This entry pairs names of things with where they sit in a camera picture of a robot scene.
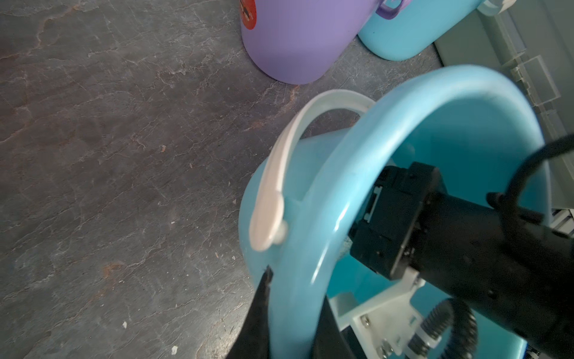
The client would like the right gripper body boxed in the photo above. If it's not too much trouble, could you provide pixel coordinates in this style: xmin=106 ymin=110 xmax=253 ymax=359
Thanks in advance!
xmin=349 ymin=162 xmax=445 ymax=281

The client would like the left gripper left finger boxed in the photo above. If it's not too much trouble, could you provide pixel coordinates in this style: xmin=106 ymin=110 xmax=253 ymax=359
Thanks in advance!
xmin=226 ymin=266 xmax=273 ymax=359

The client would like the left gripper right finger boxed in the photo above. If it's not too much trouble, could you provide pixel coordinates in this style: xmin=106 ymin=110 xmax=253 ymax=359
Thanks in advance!
xmin=310 ymin=297 xmax=355 ymax=359

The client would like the teal bucket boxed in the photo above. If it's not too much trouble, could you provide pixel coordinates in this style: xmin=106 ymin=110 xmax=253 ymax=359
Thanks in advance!
xmin=239 ymin=65 xmax=544 ymax=358
xmin=357 ymin=0 xmax=517 ymax=62

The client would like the purple bucket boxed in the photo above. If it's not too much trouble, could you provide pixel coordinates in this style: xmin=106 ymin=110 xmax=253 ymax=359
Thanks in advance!
xmin=239 ymin=0 xmax=413 ymax=86

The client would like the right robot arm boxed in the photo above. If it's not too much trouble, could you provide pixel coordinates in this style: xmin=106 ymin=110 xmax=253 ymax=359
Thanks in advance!
xmin=349 ymin=136 xmax=573 ymax=358

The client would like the clear plastic storage box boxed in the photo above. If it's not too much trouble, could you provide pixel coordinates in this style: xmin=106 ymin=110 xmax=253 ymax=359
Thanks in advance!
xmin=433 ymin=0 xmax=574 ymax=212

